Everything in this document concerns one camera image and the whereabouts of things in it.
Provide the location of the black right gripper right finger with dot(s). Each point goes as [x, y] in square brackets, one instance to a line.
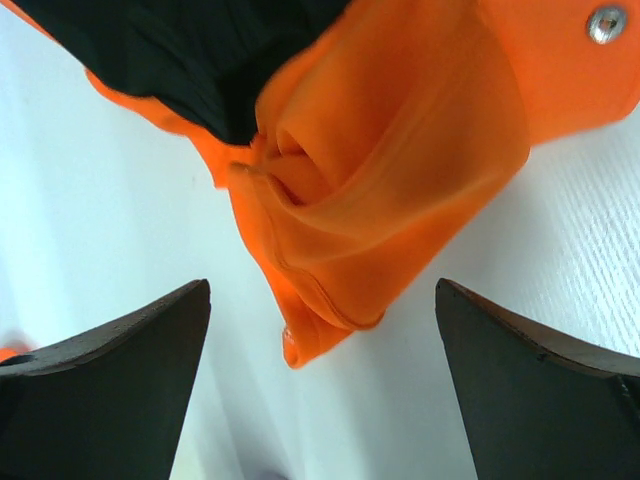
[537, 403]

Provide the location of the black cloth garment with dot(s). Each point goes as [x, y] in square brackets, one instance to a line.
[206, 60]

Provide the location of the orange jacket with white lining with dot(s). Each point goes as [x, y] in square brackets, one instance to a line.
[377, 143]

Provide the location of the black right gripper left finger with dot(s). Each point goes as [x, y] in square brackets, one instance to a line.
[108, 403]

